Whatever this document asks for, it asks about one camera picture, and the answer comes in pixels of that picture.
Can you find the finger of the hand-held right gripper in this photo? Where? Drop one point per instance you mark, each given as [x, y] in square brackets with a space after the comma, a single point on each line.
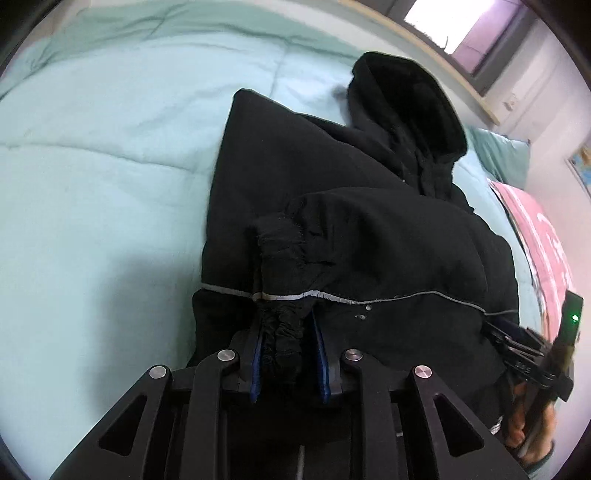
[508, 339]

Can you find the white wall socket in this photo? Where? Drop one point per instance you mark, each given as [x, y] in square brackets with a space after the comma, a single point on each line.
[510, 100]

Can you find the window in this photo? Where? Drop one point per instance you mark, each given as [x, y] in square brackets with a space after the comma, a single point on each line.
[466, 32]

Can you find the person's right hand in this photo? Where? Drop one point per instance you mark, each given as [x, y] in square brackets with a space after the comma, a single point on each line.
[519, 417]

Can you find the mint green bedspread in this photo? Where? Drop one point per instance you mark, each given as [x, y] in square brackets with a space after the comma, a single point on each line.
[115, 184]

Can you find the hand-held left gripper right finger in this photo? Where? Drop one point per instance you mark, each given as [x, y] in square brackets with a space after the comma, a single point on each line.
[323, 364]

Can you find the wall poster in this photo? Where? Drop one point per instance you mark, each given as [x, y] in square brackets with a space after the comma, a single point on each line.
[581, 164]

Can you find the green pillow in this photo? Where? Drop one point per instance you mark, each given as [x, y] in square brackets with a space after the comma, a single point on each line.
[501, 154]

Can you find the person's right forearm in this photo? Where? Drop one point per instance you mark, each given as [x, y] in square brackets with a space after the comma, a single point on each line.
[542, 466]

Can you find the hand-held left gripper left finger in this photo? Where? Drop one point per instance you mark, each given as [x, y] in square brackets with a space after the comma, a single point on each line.
[256, 369]

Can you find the black hooded jacket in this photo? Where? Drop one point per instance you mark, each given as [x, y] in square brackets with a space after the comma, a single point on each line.
[360, 230]

